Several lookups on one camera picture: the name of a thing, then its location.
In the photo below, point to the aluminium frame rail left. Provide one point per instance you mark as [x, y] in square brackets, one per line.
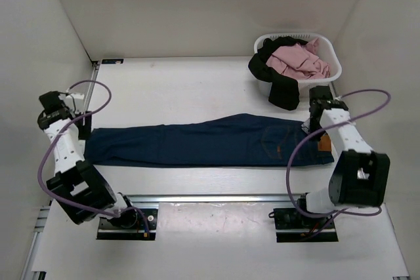
[89, 84]

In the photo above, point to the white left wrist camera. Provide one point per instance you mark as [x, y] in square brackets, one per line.
[76, 97]

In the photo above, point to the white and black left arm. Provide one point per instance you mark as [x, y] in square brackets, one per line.
[77, 185]

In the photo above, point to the dark blue denim trousers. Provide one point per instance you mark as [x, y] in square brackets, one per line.
[241, 140]

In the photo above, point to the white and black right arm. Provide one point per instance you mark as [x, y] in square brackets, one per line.
[360, 175]

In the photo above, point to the aluminium frame rail right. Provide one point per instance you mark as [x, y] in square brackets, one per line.
[333, 90]

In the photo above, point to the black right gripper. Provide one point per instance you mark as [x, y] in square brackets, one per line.
[314, 134]

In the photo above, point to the blue white label sticker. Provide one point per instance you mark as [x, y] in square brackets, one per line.
[112, 61]

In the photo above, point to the aluminium front rail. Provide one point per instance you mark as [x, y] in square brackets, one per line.
[213, 198]

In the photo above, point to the pink garment in basket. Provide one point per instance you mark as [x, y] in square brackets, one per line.
[300, 62]

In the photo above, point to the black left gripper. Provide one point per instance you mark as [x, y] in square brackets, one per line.
[84, 131]

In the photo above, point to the white plastic laundry basket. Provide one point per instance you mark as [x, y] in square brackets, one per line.
[326, 52]

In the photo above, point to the aluminium frame rail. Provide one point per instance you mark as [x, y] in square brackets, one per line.
[333, 90]
[89, 84]

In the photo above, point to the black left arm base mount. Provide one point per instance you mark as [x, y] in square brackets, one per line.
[134, 227]

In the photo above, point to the black garment over basket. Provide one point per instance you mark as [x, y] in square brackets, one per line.
[284, 92]

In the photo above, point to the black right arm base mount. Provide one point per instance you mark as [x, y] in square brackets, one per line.
[293, 227]

